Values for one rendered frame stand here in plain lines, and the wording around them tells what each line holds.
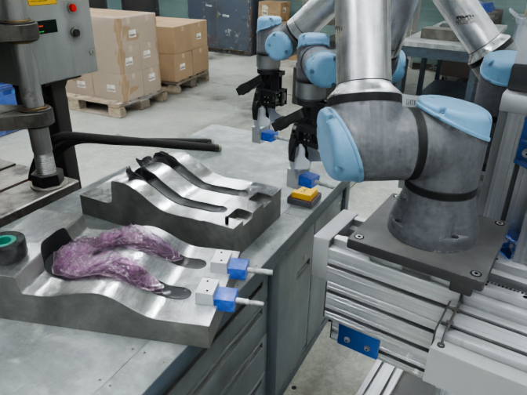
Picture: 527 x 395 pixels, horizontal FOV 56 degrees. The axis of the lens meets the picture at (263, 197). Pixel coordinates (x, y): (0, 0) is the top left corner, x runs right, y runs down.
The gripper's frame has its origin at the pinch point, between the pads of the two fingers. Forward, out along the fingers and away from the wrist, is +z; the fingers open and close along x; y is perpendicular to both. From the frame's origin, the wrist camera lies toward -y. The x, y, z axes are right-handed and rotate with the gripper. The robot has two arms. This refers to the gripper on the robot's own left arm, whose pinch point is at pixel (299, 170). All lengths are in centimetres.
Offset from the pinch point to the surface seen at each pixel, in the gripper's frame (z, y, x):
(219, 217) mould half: 6.1, -6.5, -25.0
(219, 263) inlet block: 7.1, 5.8, -38.9
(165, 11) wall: 41, -654, 555
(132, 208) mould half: 8.4, -30.9, -32.2
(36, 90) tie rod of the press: -15, -75, -28
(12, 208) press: 17, -71, -45
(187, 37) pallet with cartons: 34, -363, 319
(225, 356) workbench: 42, 0, -32
